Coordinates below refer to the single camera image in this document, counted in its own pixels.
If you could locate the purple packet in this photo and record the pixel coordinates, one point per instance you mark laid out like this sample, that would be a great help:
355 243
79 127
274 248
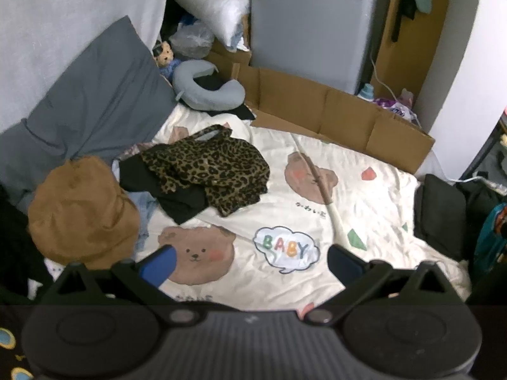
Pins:
392 107

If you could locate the grey wrapped appliance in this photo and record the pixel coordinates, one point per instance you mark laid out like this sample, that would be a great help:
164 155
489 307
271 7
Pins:
309 27

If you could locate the brown cardboard sheet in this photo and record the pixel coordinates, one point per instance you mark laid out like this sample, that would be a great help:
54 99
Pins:
356 118

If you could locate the clear plastic bag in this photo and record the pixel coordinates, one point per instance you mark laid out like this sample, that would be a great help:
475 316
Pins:
192 39

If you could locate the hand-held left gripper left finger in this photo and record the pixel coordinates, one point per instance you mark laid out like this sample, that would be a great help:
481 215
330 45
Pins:
160 264

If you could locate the teddy bear toy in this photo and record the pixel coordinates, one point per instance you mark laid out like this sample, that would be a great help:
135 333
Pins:
164 55

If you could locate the black hanging garment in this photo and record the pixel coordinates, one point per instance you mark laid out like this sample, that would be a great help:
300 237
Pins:
404 4

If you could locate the teal bag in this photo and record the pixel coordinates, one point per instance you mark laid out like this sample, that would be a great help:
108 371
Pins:
491 241

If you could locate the grey neck pillow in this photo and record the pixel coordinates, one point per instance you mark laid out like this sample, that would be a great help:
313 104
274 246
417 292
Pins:
186 83

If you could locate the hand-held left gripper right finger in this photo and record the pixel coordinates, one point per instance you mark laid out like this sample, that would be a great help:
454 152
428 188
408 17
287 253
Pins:
343 265

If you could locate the small black fabric piece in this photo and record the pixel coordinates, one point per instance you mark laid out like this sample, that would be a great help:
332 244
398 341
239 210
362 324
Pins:
222 87

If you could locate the leopard print garment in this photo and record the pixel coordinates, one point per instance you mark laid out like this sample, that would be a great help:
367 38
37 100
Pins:
206 166

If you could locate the white bear print bed sheet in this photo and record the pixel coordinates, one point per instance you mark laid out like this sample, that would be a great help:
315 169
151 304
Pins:
380 221

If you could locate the bottle with blue cap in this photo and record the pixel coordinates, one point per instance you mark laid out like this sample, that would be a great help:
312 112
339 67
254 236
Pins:
366 93

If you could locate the white plastic bag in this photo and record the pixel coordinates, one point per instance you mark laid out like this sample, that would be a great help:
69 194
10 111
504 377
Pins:
214 4

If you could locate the brown wooden panel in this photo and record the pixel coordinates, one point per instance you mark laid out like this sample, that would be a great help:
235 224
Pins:
431 39

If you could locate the black cloth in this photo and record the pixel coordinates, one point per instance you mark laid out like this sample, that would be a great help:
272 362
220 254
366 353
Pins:
16 253

